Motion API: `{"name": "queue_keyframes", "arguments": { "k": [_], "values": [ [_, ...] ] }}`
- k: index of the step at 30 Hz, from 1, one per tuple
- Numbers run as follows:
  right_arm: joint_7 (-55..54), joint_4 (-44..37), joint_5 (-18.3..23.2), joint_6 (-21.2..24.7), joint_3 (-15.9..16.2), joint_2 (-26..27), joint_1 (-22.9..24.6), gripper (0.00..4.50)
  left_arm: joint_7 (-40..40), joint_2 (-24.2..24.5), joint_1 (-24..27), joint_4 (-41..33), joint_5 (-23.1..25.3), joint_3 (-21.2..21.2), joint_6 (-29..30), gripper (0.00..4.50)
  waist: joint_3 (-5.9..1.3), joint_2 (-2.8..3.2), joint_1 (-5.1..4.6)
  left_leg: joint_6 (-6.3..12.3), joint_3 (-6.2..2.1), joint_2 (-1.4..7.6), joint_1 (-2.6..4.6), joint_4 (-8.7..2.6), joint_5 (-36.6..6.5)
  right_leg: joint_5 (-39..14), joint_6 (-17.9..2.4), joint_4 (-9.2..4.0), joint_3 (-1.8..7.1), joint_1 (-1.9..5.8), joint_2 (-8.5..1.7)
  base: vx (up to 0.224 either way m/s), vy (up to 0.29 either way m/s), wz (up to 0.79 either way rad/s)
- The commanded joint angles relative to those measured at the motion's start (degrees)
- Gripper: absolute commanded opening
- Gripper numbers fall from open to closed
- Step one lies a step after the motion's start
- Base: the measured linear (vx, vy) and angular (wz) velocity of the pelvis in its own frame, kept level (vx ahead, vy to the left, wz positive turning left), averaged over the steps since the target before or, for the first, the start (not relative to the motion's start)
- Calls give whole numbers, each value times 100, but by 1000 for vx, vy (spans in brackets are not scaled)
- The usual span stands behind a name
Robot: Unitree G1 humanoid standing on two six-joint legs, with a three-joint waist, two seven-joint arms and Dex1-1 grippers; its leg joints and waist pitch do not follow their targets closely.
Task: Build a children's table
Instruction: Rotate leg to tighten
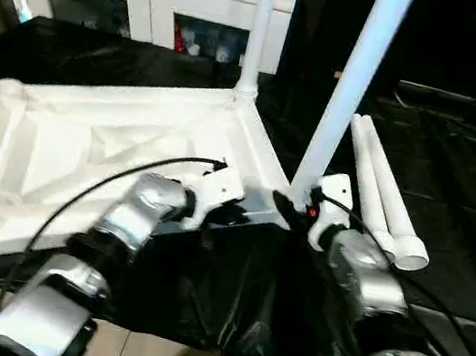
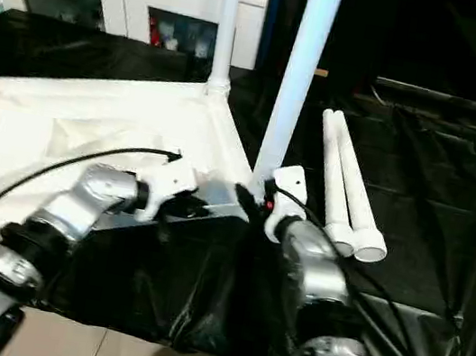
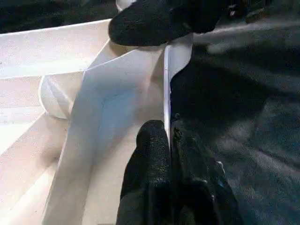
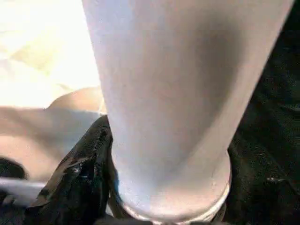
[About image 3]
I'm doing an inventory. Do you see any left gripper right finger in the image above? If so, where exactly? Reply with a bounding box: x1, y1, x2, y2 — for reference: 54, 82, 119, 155
172, 126, 244, 225

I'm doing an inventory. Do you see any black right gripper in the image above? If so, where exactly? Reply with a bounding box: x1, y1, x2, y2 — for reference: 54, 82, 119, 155
109, 0, 247, 46

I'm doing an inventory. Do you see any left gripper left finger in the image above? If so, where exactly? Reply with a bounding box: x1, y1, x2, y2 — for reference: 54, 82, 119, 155
117, 120, 174, 225

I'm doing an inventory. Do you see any black glossy mat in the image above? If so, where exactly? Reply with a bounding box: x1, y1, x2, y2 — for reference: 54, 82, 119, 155
0, 0, 300, 225

